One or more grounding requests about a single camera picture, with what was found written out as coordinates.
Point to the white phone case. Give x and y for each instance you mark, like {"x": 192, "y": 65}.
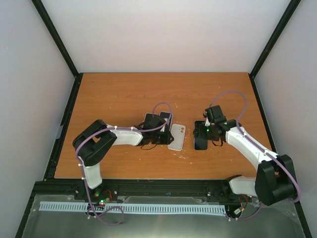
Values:
{"x": 178, "y": 133}

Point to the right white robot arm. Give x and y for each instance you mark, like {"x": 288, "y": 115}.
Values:
{"x": 275, "y": 178}

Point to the black frame post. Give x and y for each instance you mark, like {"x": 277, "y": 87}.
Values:
{"x": 285, "y": 18}
{"x": 46, "y": 19}

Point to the black phone green edge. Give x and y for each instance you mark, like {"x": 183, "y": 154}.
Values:
{"x": 200, "y": 143}

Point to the left black frame post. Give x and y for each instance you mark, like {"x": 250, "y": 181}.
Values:
{"x": 46, "y": 19}

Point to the lavender phone case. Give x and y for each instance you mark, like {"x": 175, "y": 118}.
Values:
{"x": 167, "y": 116}

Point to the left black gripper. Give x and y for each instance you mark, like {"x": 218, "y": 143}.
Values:
{"x": 167, "y": 139}

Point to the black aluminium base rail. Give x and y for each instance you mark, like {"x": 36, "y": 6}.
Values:
{"x": 217, "y": 191}

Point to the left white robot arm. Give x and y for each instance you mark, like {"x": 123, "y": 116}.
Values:
{"x": 95, "y": 141}

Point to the light blue cable duct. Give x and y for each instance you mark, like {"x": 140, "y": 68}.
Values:
{"x": 150, "y": 209}

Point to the right black frame post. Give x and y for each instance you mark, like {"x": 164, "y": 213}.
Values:
{"x": 285, "y": 18}

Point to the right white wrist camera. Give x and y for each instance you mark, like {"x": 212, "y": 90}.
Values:
{"x": 208, "y": 117}

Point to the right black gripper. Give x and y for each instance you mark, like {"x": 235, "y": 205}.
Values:
{"x": 214, "y": 139}

